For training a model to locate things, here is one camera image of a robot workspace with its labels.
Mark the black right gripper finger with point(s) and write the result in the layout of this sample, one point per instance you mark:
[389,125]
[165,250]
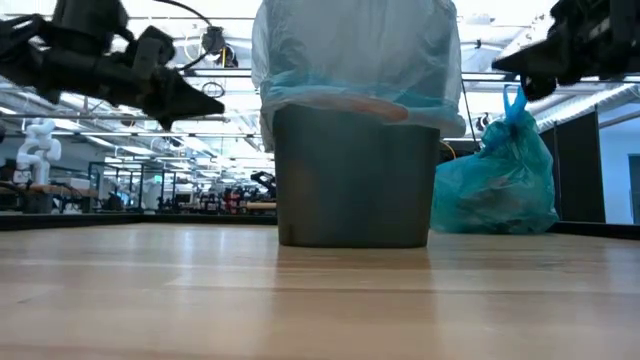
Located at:
[535,57]
[539,87]

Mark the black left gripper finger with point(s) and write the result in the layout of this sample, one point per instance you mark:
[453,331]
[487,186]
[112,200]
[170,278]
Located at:
[190,90]
[172,109]

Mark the teal trash bag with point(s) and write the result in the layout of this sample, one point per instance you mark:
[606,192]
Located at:
[500,190]

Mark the light blue trash bag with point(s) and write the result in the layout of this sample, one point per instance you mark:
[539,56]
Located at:
[360,50]

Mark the gray trash bin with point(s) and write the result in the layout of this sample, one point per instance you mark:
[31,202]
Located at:
[350,200]

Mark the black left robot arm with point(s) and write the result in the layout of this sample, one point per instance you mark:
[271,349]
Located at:
[85,20]

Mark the long ceiling light strip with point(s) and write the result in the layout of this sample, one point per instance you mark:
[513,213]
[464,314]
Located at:
[480,76]

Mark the thin black pole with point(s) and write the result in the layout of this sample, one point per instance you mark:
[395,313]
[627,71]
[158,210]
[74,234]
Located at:
[472,125]

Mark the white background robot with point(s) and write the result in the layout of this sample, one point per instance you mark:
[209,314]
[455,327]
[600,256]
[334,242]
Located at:
[37,150]

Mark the wooden background workbench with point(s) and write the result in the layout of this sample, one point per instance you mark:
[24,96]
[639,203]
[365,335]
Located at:
[65,191]

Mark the wooden background table top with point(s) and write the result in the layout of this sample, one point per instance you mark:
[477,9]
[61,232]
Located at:
[260,205]

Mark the silver ventilation duct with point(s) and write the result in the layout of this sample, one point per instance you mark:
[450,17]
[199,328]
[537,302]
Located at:
[590,102]

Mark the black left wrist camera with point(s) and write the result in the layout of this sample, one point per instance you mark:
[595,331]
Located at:
[152,47]

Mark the black partition wall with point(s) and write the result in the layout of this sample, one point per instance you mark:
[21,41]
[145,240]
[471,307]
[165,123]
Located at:
[580,170]

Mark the black metal table frame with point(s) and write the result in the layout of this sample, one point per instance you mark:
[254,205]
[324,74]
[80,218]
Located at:
[100,220]

